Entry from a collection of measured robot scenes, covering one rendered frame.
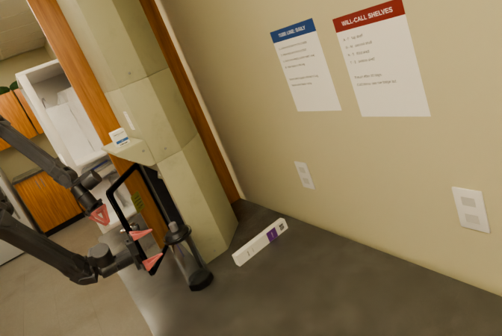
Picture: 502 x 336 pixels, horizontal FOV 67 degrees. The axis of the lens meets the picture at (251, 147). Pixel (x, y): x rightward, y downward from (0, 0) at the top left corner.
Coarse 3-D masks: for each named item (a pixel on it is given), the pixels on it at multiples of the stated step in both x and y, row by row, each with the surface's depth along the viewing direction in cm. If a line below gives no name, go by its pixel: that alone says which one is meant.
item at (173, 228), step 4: (172, 224) 136; (176, 224) 138; (172, 228) 136; (176, 228) 137; (180, 228) 137; (184, 228) 137; (168, 232) 138; (172, 232) 137; (176, 232) 136; (180, 232) 135; (184, 232) 136; (168, 236) 135; (172, 236) 135; (176, 236) 134; (180, 236) 134; (168, 240) 135
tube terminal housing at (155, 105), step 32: (128, 96) 135; (160, 96) 142; (128, 128) 153; (160, 128) 142; (192, 128) 160; (160, 160) 142; (192, 160) 152; (192, 192) 150; (224, 192) 173; (192, 224) 151; (224, 224) 163
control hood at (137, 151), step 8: (112, 144) 158; (128, 144) 142; (136, 144) 138; (144, 144) 139; (112, 152) 141; (120, 152) 135; (128, 152) 136; (136, 152) 138; (144, 152) 139; (128, 160) 137; (136, 160) 138; (144, 160) 140; (152, 160) 141
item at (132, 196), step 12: (132, 180) 160; (120, 192) 149; (132, 192) 157; (144, 192) 166; (120, 204) 146; (132, 204) 154; (144, 204) 163; (132, 216) 151; (144, 216) 160; (156, 216) 170; (144, 228) 157; (156, 228) 166; (144, 240) 154; (156, 240) 163; (156, 252) 160
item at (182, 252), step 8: (176, 240) 133; (184, 240) 135; (192, 240) 138; (176, 248) 135; (184, 248) 135; (192, 248) 137; (176, 256) 137; (184, 256) 136; (192, 256) 137; (200, 256) 140; (184, 264) 137; (192, 264) 137; (200, 264) 139; (184, 272) 139; (192, 272) 138; (200, 272) 139; (208, 272) 143; (192, 280) 139; (200, 280) 140
